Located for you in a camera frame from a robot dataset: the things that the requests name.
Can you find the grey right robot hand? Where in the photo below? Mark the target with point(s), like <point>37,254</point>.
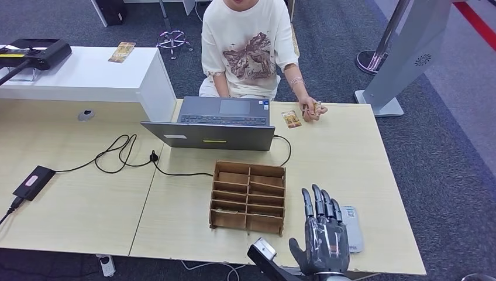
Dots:
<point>327,248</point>

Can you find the person's left hand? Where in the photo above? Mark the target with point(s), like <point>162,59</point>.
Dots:
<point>308,110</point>

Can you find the patterned gold ID card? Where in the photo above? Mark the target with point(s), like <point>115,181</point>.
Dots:
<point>317,109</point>

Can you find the wooden card organizer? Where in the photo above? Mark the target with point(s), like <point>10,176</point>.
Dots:
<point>232,178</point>

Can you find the person's left forearm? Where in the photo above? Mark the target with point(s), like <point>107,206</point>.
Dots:
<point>296,79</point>

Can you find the person's right forearm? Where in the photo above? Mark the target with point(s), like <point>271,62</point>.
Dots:
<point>221,85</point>

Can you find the white card reader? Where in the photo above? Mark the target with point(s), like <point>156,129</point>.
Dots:
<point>354,232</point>

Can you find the person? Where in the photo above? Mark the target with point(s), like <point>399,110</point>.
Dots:
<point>248,46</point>

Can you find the pale card in slot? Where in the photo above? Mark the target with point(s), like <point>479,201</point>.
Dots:
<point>226,211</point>

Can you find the tan chair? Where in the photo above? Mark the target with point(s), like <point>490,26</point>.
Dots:
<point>295,40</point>

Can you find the grey laptop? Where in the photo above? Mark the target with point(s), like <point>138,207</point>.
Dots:
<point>209,135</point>

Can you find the silver kiosk stand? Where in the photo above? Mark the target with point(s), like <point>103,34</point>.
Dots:
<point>410,50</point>

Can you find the chrome chair base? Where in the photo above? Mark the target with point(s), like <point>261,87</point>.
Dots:
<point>173,40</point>

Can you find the patterned brochure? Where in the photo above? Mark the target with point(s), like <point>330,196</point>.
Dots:
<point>121,52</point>

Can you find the black box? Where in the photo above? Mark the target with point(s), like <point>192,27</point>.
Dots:
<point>111,11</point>

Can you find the white power strip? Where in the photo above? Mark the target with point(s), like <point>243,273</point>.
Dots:
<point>106,265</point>

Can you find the white counter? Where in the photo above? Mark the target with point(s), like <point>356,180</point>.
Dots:
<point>89,73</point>

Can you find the grey desk grommet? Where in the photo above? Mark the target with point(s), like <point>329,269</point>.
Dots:
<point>85,115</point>

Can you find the black printer device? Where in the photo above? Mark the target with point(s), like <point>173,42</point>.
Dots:
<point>42,52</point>

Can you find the black power adapter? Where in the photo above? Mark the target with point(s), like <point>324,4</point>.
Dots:
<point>34,183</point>

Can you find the clear acrylic stand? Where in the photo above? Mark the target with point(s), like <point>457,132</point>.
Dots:
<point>23,75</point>

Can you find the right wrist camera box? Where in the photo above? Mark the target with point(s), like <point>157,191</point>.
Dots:
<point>264,248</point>

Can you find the chrome stanchion post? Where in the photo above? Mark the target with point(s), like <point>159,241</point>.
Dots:
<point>387,35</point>

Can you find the white table frame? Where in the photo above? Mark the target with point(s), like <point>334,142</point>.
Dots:
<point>188,6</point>

